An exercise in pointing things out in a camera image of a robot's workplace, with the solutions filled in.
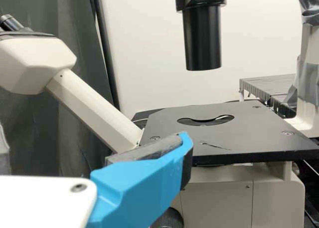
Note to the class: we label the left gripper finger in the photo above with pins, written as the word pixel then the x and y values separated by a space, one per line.
pixel 139 178

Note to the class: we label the cream microscope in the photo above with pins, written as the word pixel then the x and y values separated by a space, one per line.
pixel 249 128

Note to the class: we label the black platform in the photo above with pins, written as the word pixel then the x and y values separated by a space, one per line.
pixel 264 84

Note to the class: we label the white pipette stand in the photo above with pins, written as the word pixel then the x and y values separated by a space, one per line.
pixel 309 75

